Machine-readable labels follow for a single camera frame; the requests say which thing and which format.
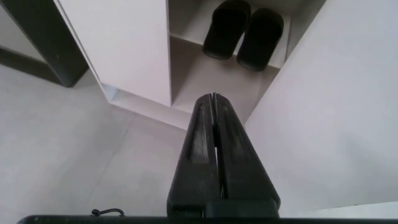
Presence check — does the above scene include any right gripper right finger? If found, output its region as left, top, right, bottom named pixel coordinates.
left=203, top=92, right=282, bottom=218

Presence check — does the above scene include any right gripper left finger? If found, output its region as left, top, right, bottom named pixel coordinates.
left=166, top=92, right=221, bottom=218

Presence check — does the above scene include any white shoe cabinet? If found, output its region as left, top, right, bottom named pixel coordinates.
left=53, top=0, right=327, bottom=131

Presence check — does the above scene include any white cabinet door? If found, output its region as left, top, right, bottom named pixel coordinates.
left=57, top=0, right=172, bottom=107
left=244, top=0, right=398, bottom=218

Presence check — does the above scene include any black slipper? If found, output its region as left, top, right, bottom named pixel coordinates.
left=236, top=7, right=285, bottom=72
left=201, top=0, right=252, bottom=61

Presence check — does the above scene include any black cable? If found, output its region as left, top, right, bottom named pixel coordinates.
left=91, top=208, right=126, bottom=217

